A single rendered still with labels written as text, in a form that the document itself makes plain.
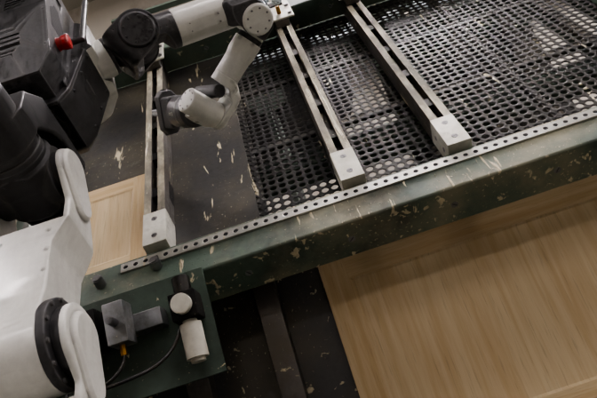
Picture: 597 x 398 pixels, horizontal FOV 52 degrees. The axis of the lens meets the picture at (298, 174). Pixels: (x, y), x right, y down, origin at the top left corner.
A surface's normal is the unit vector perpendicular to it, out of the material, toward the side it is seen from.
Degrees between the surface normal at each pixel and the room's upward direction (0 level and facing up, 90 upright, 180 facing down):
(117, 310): 90
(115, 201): 60
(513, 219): 90
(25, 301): 51
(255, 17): 140
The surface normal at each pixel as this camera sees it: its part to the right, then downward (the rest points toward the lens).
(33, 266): -0.23, -0.72
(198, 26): 0.40, 0.36
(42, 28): -0.16, -0.50
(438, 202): 0.18, 0.56
